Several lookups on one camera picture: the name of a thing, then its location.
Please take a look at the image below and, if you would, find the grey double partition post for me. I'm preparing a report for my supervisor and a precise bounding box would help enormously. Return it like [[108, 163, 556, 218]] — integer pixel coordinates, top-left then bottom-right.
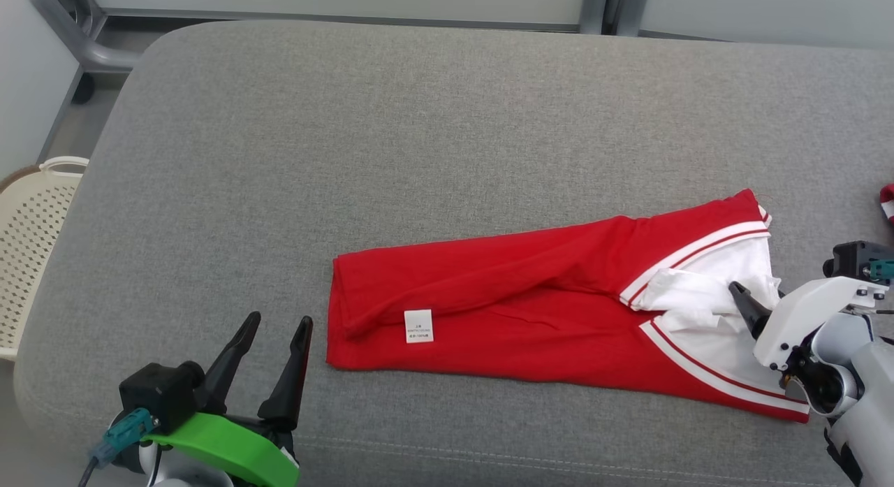
[[578, 0, 643, 37]]

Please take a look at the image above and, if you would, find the red shirt with white sleeves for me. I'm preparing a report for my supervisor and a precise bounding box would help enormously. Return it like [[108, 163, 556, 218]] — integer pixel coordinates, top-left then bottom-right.
[[326, 188, 811, 423]]

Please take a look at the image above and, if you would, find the grey metal frame post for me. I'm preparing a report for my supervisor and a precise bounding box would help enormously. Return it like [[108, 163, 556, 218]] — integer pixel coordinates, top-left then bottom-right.
[[28, 0, 144, 75]]

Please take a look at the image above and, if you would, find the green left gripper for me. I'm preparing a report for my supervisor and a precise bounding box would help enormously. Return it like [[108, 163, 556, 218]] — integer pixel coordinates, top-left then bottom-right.
[[143, 311, 314, 487]]

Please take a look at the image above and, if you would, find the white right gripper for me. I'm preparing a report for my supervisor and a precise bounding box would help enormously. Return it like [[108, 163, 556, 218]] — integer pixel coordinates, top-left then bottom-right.
[[728, 277, 891, 371]]

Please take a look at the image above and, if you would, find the cream perforated laundry basket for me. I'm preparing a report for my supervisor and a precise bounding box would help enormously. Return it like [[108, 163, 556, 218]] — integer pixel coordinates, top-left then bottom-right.
[[0, 156, 90, 362]]

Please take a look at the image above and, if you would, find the teal left camera connector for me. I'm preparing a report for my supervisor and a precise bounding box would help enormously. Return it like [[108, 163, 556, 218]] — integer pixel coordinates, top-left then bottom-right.
[[89, 407, 158, 469]]

